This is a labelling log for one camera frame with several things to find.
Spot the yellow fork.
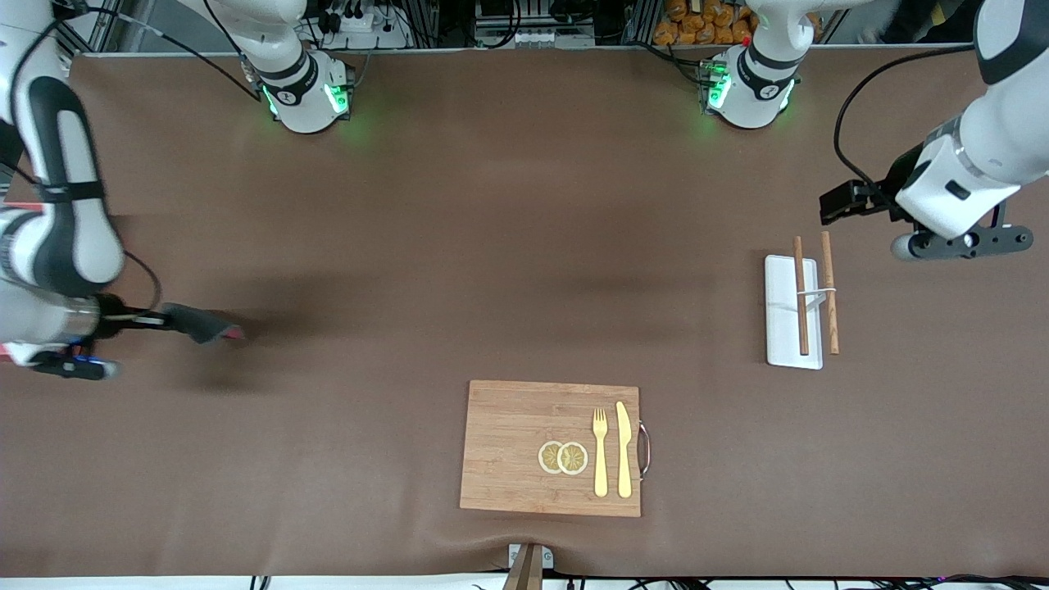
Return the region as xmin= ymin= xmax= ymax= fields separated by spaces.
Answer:
xmin=592 ymin=407 xmax=610 ymax=499

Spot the aluminium frame profile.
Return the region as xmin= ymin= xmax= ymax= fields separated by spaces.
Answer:
xmin=57 ymin=0 xmax=132 ymax=58

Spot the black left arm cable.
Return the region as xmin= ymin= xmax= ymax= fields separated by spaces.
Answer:
xmin=833 ymin=44 xmax=978 ymax=197

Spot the white towel rack base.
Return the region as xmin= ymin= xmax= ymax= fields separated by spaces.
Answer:
xmin=764 ymin=254 xmax=824 ymax=371

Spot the wooden cutting board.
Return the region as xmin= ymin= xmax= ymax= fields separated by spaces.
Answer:
xmin=459 ymin=379 xmax=643 ymax=519

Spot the yellow knife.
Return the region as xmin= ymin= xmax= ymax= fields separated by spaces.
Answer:
xmin=615 ymin=401 xmax=634 ymax=500

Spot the camera stand bracket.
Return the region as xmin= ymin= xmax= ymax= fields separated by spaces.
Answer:
xmin=502 ymin=542 xmax=555 ymax=590

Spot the brown wooden rod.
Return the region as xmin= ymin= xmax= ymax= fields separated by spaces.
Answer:
xmin=792 ymin=236 xmax=811 ymax=357
xmin=820 ymin=230 xmax=841 ymax=356

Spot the dark grey cloth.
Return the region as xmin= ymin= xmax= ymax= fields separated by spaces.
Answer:
xmin=160 ymin=302 xmax=246 ymax=346

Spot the orange snack packs pile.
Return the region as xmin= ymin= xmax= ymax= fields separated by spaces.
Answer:
xmin=653 ymin=0 xmax=822 ymax=47

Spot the white power strip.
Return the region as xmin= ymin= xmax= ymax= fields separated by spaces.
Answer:
xmin=307 ymin=7 xmax=412 ymax=52

